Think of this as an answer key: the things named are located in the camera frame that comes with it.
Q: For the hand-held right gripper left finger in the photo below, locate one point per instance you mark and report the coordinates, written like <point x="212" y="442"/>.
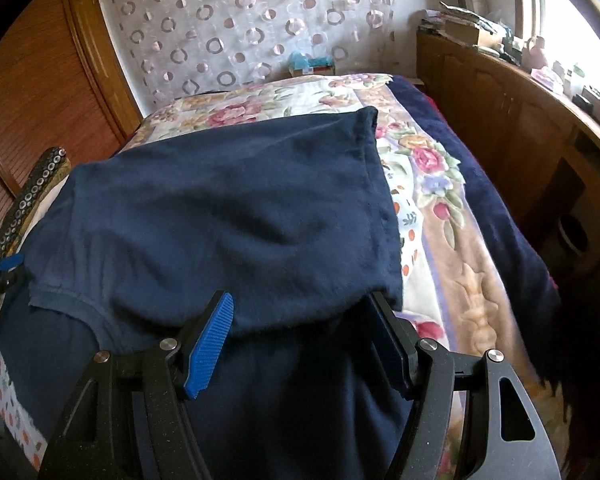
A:
<point x="210" y="345"/>

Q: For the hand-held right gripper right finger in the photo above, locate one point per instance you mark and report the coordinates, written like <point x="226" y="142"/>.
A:
<point x="395" y="350"/>

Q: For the circle-patterned wall curtain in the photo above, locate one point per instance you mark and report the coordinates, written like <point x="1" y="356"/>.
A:
<point x="230" y="25"/>

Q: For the tissue pack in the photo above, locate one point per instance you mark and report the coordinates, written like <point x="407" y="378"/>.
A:
<point x="547" y="79"/>

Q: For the pink figurine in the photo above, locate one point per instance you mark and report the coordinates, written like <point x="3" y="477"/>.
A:
<point x="535" y="52"/>

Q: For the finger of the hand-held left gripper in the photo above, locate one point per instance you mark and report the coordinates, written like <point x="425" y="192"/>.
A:
<point x="11" y="262"/>

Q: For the wooden side cabinet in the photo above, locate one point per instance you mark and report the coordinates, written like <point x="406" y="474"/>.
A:
<point x="505" y="120"/>

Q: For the floral blanket with navy border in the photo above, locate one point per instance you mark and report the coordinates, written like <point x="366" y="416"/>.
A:
<point x="430" y="160"/>

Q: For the wooden door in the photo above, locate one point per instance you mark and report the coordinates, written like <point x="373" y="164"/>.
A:
<point x="40" y="85"/>

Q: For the orange fruit print bed sheet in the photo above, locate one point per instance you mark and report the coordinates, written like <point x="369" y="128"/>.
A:
<point x="15" y="410"/>

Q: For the wooden framed window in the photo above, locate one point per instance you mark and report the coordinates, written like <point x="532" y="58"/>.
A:
<point x="570" y="20"/>

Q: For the stack of papers and boxes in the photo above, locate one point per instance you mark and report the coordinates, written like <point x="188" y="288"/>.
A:
<point x="460" y="25"/>

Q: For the white device box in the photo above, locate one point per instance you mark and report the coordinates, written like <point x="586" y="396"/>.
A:
<point x="599" y="100"/>

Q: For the small box with blue cloth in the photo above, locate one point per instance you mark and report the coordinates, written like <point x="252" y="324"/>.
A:
<point x="305" y="60"/>

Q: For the navy printed t-shirt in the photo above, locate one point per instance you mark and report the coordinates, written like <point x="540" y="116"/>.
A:
<point x="230" y="210"/>

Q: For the small cardboard box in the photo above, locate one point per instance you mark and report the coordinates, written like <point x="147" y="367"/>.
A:
<point x="317" y="71"/>

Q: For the green-capped bottle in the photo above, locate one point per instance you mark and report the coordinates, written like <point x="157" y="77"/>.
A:
<point x="578" y="77"/>

